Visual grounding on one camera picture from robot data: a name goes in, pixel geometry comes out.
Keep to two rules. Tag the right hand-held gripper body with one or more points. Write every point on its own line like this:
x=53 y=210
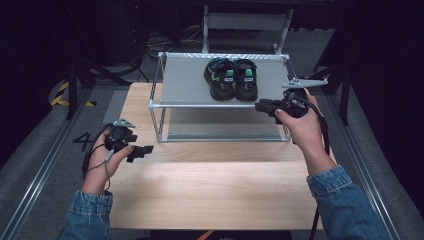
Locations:
x=295 y=106

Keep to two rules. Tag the black sports sandal green tab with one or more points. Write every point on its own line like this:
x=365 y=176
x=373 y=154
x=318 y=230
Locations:
x=246 y=85
x=220 y=83

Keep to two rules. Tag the metal shoe rack grey shelves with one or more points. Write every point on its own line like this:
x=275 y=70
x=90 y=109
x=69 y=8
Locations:
x=183 y=83

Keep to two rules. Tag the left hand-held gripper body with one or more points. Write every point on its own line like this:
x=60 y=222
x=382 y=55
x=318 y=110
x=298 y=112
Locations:
x=118 y=135

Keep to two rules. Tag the grey metal stand frame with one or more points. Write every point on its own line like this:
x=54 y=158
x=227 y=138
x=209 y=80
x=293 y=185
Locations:
x=246 y=21

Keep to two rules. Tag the person's right hand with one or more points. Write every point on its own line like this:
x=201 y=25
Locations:
x=306 y=133

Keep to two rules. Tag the black tripod stand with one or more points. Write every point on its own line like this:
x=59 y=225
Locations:
x=345 y=96
x=71 y=86

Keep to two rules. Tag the person's left hand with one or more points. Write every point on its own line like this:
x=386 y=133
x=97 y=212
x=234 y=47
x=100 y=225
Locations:
x=100 y=166

